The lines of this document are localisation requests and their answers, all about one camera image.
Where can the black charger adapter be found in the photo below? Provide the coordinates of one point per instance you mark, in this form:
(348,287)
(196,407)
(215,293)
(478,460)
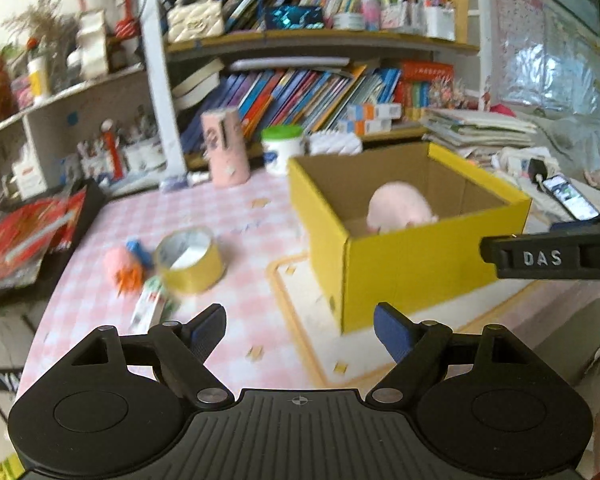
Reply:
(536,167)

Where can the pink wall chart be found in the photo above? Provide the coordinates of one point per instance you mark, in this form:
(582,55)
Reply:
(517,35)

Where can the wooden bookshelf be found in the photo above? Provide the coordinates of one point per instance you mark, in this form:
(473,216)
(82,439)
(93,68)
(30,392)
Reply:
(330,40)

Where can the pink packet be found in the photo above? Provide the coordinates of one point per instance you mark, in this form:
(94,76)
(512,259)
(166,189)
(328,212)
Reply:
(22,92)

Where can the dark brown bottle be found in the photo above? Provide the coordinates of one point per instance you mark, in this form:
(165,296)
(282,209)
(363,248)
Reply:
(116,55)

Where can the pink pen cup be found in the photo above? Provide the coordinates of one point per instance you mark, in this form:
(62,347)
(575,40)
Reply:
(395,17)

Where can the white yellow tube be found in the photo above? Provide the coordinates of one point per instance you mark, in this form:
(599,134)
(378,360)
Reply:
(39,80)

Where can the pile of red packets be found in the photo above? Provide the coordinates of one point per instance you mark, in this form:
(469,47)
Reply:
(15,240)

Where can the small pink orange plush toy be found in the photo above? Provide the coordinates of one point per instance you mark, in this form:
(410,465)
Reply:
(117,260)

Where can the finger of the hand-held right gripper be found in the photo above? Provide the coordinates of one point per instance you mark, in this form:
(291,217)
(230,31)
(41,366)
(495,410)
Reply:
(575,225)
(540,258)

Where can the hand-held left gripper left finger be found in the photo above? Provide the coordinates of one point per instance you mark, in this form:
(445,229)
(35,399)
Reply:
(207,327)

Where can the white ribbed tissue pack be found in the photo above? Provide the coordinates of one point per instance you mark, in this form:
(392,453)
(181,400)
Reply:
(335,144)

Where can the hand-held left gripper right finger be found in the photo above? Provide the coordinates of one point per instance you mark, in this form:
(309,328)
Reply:
(392,330)

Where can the yellow cardboard box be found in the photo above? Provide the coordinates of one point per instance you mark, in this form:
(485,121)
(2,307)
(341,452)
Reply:
(405,270)

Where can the white jar green lid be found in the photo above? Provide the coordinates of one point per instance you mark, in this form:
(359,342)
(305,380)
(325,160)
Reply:
(282,155)

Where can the stack of paper booklets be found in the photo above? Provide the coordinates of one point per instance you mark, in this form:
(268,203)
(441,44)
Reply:
(480,130)

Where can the black item white lettering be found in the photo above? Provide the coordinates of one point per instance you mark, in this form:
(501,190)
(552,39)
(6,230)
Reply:
(0,380)

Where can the pink checked tablecloth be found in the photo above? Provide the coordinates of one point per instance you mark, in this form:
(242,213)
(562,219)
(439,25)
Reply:
(260,230)

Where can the long row of colourful books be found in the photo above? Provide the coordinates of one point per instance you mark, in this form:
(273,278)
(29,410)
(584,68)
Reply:
(290,95)

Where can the yellow tape roll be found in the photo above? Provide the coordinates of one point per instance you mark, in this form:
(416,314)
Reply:
(200,277)

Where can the red boxed book set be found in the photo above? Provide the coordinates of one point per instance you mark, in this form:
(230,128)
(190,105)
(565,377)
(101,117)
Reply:
(427,71)

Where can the white pen cup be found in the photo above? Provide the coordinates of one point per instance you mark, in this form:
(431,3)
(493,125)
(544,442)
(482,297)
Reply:
(439,22)
(142,157)
(97,167)

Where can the white paper bag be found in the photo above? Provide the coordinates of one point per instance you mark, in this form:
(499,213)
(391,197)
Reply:
(92,45)

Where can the dried flowers in vase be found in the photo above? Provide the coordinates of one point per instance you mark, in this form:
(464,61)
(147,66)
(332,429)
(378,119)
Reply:
(45,25)

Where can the small clear spray bottle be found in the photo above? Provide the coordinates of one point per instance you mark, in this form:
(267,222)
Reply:
(180,182)

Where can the plastic-covered wall sheet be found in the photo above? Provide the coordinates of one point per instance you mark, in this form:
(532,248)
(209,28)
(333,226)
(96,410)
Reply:
(575,70)

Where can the black tray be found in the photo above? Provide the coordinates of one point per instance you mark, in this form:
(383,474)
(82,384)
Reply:
(87,210)

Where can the smartphone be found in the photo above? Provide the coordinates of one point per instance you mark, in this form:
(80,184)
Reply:
(295,17)
(572,197)

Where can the large pink plush toy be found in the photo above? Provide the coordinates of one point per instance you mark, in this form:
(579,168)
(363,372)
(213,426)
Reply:
(397,205)

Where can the clear plastic sheet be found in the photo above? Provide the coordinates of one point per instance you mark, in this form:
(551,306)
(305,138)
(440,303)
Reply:
(580,140)

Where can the white shelving unit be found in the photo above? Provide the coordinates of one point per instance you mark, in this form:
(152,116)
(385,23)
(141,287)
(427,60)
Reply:
(155,60)

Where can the pink white bottle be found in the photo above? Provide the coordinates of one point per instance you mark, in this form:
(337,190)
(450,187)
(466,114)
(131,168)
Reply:
(370,5)

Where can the cream quilted handbag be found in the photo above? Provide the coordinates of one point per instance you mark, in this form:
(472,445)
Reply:
(195,22)

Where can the thick dark-covered book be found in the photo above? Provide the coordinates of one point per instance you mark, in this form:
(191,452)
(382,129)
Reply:
(200,75)
(195,98)

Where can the white box red label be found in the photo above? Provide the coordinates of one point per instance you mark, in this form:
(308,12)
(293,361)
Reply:
(29,177)

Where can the yellow label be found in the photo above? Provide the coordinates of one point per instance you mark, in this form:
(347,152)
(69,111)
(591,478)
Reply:
(0,470)

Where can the pink cartoon cylinder dispenser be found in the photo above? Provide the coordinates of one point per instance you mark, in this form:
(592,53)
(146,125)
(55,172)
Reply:
(227,160)

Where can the white green tube packet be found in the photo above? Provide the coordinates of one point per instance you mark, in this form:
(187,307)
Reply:
(147,305)

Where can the red ornament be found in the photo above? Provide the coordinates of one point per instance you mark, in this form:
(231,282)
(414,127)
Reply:
(127,25)

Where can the red white tall toy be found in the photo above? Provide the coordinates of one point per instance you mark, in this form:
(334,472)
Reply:
(111,152)

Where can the white orange medicine box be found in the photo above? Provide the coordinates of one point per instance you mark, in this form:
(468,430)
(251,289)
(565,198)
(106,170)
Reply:
(364,112)
(360,127)

